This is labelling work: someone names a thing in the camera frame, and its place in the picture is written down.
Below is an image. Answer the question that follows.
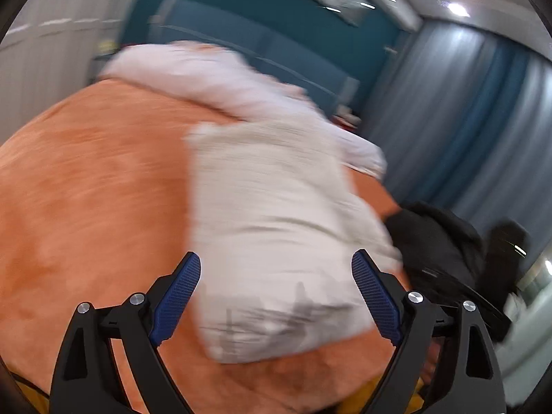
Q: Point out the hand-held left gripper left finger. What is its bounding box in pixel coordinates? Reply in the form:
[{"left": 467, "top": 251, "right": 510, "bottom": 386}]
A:
[{"left": 50, "top": 251, "right": 203, "bottom": 414}]

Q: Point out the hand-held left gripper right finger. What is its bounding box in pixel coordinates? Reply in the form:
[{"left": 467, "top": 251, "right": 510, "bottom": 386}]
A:
[{"left": 351, "top": 249, "right": 507, "bottom": 414}]

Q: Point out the black puffer jacket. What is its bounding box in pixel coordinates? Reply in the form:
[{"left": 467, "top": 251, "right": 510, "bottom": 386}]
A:
[{"left": 383, "top": 200, "right": 513, "bottom": 342}]

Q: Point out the orange plush blanket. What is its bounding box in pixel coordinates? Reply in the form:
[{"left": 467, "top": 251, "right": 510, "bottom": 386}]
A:
[{"left": 0, "top": 75, "right": 432, "bottom": 414}]

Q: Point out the dark object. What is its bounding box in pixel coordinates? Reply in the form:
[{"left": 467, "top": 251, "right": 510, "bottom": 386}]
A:
[{"left": 486, "top": 220, "right": 532, "bottom": 307}]

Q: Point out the blue grey curtain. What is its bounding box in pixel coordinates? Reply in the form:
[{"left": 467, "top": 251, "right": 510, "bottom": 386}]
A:
[{"left": 356, "top": 19, "right": 552, "bottom": 268}]

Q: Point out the blue upholstered headboard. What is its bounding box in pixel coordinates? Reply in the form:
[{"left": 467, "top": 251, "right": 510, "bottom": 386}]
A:
[{"left": 149, "top": 0, "right": 359, "bottom": 115}]

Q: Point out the white wardrobe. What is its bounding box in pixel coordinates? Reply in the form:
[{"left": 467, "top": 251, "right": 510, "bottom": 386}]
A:
[{"left": 0, "top": 0, "right": 145, "bottom": 143}]

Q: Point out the ceiling light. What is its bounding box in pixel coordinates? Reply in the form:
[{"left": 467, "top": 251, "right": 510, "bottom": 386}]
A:
[{"left": 444, "top": 1, "right": 472, "bottom": 18}]

